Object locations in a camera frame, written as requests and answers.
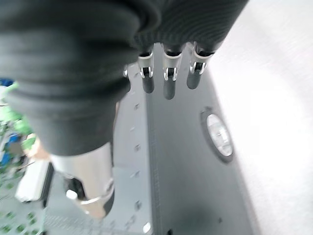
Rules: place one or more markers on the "white rectangular box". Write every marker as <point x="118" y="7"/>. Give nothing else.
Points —
<point x="31" y="181"/>

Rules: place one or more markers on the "robot silver and dark leg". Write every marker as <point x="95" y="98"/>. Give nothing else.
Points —
<point x="181" y="151"/>

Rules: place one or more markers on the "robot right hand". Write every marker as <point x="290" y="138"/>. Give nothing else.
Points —
<point x="68" y="73"/>

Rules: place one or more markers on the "blue object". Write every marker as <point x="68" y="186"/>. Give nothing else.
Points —
<point x="11" y="144"/>

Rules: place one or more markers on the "green leafy object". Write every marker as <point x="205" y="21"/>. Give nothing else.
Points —
<point x="20" y="122"/>

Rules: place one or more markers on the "white lattice plastic basket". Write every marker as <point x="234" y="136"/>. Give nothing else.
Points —
<point x="17" y="220"/>

